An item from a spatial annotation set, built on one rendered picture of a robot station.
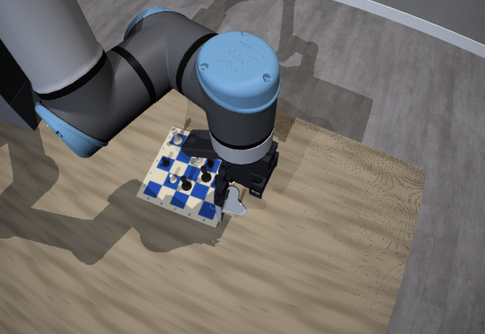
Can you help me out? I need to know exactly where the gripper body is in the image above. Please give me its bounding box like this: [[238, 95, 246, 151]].
[[218, 141, 279, 199]]

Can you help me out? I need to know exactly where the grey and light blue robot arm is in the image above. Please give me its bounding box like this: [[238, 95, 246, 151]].
[[0, 0, 281, 164]]

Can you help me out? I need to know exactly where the blue and cream chessboard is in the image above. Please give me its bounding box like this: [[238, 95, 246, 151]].
[[136, 128, 222, 228]]

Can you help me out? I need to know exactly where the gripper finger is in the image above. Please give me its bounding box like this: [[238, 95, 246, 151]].
[[214, 175, 247, 223]]

